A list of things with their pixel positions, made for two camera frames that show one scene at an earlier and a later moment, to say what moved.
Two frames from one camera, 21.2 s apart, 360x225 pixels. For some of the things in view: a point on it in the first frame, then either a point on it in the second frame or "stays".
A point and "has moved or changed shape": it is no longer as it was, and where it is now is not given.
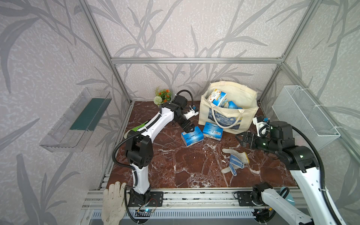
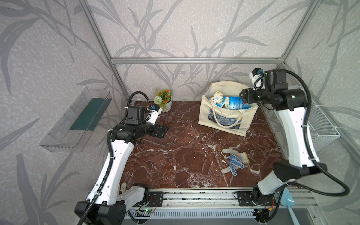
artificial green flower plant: [163, 96] stays
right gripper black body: [264, 143] to [262, 95]
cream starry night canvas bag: [233, 120] stays
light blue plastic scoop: [289, 198] stays
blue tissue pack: [213, 131] to [236, 103]
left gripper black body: [183, 122] to [153, 130]
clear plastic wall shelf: [70, 134] stays
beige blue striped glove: [236, 160] stays
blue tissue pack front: [217, 97] has moved or changed shape
